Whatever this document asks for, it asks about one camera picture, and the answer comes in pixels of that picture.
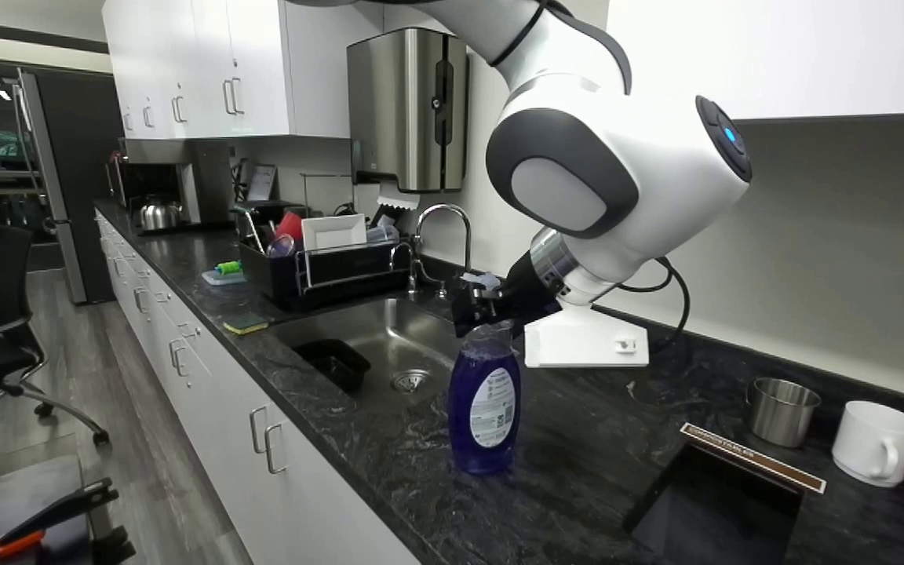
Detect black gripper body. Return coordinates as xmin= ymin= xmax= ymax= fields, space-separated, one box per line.
xmin=450 ymin=253 xmax=562 ymax=336

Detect blue dish soap bottle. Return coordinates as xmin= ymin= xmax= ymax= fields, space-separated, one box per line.
xmin=450 ymin=324 xmax=520 ymax=478

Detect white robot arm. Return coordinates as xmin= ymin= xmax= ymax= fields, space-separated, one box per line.
xmin=298 ymin=0 xmax=754 ymax=331

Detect black dish rack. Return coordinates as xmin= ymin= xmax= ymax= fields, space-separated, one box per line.
xmin=231 ymin=204 xmax=408 ymax=310

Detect chrome sink faucet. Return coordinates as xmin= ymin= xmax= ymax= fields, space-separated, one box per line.
xmin=389 ymin=204 xmax=473 ymax=294

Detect stainless steel sink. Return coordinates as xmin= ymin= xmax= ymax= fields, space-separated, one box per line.
xmin=272 ymin=294 xmax=459 ymax=400

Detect black sink tray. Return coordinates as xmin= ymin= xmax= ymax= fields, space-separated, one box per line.
xmin=298 ymin=339 xmax=369 ymax=391

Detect steel paper towel dispenser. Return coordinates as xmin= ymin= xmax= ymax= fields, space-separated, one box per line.
xmin=350 ymin=28 xmax=469 ymax=193

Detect red plastic cup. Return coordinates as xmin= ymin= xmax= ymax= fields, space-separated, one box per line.
xmin=272 ymin=210 xmax=300 ymax=241

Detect stainless steel cup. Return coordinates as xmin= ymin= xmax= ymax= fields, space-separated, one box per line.
xmin=749 ymin=377 xmax=822 ymax=448

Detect yellow green sponge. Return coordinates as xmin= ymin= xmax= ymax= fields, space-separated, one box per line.
xmin=221 ymin=314 xmax=269 ymax=336

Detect white lower cabinets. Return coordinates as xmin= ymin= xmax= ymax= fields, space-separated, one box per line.
xmin=97 ymin=215 xmax=418 ymax=565

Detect white cabinets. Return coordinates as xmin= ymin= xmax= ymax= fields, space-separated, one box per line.
xmin=97 ymin=215 xmax=418 ymax=565
xmin=102 ymin=0 xmax=369 ymax=138

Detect white upper cabinet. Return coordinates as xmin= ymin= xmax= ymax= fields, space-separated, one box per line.
xmin=606 ymin=0 xmax=904 ymax=120

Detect white ceramic mug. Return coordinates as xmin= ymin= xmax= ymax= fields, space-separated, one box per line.
xmin=831 ymin=400 xmax=904 ymax=490

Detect coffee maker with carafe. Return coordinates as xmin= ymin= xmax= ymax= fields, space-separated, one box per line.
xmin=111 ymin=151 xmax=194 ymax=231

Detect far white upper cabinets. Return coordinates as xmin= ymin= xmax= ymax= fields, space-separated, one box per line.
xmin=102 ymin=0 xmax=369 ymax=138

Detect black office chair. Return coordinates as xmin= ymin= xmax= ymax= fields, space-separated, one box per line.
xmin=0 ymin=223 xmax=111 ymax=445

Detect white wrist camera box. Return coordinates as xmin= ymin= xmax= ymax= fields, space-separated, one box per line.
xmin=524 ymin=283 xmax=650 ymax=372

